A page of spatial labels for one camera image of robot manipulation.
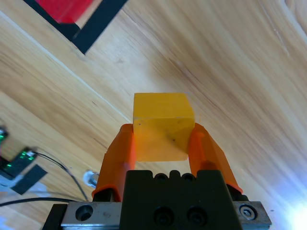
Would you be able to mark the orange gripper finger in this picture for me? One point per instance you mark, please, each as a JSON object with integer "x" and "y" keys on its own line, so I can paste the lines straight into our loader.
{"x": 115, "y": 155}
{"x": 211, "y": 155}

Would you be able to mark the yellow wooden cube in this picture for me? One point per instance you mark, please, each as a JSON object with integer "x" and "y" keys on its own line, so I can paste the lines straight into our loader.
{"x": 163, "y": 112}

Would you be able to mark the red wooden cube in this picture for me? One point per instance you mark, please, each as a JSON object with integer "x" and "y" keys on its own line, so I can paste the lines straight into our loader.
{"x": 62, "y": 9}

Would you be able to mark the silver bolt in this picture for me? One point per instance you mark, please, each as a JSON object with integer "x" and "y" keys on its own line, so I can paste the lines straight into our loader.
{"x": 91, "y": 179}

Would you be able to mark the black tape patch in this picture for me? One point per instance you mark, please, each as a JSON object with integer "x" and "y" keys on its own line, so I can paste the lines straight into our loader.
{"x": 30, "y": 179}

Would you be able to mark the black circuit board green lights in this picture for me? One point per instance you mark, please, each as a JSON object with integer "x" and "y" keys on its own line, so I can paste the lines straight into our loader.
{"x": 24, "y": 157}

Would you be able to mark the small green-lit electronic module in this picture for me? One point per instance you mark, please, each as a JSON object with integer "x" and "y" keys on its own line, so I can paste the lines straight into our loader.
{"x": 3, "y": 135}

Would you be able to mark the black tape rectangle outline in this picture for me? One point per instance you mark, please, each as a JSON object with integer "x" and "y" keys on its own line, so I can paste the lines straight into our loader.
{"x": 93, "y": 31}

